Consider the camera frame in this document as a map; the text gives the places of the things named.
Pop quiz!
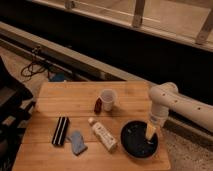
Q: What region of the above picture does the dark ceramic bowl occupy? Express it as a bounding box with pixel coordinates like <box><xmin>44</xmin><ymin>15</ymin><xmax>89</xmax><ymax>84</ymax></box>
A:
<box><xmin>120</xmin><ymin>120</ymin><xmax>158</xmax><ymax>158</ymax></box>

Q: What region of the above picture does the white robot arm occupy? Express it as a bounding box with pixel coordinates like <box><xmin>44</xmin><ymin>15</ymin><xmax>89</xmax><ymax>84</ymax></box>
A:
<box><xmin>148</xmin><ymin>82</ymin><xmax>213</xmax><ymax>133</ymax></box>

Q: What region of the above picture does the white lotion bottle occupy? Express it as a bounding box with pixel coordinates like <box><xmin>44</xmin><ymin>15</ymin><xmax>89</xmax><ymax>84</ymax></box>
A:
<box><xmin>88</xmin><ymin>117</ymin><xmax>117</xmax><ymax>152</ymax></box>

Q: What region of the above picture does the translucent plastic cup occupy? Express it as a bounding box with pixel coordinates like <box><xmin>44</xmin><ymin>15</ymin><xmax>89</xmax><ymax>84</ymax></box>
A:
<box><xmin>100</xmin><ymin>89</ymin><xmax>116</xmax><ymax>111</ymax></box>

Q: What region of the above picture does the small brown bottle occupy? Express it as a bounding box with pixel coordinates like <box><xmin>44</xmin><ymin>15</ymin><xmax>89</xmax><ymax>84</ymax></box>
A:
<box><xmin>94</xmin><ymin>98</ymin><xmax>102</xmax><ymax>114</ymax></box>

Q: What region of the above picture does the blue cloth mitt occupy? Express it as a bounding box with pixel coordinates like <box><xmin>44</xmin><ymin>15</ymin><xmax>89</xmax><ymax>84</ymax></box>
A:
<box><xmin>67</xmin><ymin>130</ymin><xmax>88</xmax><ymax>156</ymax></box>

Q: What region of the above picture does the black white striped box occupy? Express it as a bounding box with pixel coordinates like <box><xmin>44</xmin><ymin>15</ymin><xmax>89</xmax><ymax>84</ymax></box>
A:
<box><xmin>52</xmin><ymin>117</ymin><xmax>69</xmax><ymax>146</ymax></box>

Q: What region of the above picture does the blue object on floor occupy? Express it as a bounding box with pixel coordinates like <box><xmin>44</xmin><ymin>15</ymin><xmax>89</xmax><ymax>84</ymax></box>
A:
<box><xmin>49</xmin><ymin>73</ymin><xmax>65</xmax><ymax>82</ymax></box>

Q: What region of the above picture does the black chair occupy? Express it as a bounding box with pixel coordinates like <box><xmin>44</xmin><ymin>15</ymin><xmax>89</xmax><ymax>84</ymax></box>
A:
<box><xmin>0</xmin><ymin>56</ymin><xmax>34</xmax><ymax>171</ymax></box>

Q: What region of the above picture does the black cable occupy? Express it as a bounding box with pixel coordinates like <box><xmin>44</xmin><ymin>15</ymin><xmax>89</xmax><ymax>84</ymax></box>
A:
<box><xmin>20</xmin><ymin>46</ymin><xmax>51</xmax><ymax>83</ymax></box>

